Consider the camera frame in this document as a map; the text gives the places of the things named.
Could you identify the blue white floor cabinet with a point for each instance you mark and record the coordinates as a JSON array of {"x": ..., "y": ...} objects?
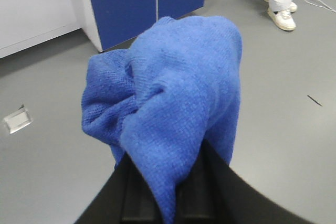
[{"x": 113, "y": 22}]

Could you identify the black right gripper right finger tip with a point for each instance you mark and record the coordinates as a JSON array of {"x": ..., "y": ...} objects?
[{"x": 194, "y": 195}]

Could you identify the metal floor socket plate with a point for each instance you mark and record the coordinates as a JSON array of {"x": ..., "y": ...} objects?
[{"x": 17, "y": 120}]

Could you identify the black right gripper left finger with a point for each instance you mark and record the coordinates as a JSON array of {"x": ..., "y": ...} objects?
[{"x": 139, "y": 203}]

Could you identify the blue microfiber cloth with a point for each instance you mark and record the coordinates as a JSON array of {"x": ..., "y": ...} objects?
[{"x": 177, "y": 85}]

